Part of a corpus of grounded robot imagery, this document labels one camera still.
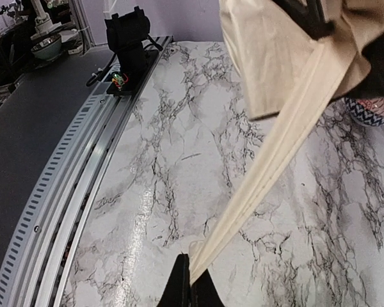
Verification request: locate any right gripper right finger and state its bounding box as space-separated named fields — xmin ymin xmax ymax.
xmin=191 ymin=270 xmax=224 ymax=307

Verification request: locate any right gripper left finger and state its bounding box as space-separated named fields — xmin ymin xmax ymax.
xmin=157 ymin=254 xmax=190 ymax=307

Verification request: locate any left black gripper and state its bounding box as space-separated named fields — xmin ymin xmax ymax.
xmin=273 ymin=0 xmax=333 ymax=39

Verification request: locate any cream and black umbrella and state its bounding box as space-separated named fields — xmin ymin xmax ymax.
xmin=189 ymin=1 xmax=384 ymax=283

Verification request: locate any red patterned bowl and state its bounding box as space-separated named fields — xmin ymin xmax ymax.
xmin=344 ymin=97 xmax=384 ymax=127

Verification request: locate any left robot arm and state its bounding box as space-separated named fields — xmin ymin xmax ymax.
xmin=86 ymin=1 xmax=341 ymax=96

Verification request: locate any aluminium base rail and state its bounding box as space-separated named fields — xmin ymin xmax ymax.
xmin=0 ymin=35 xmax=175 ymax=307

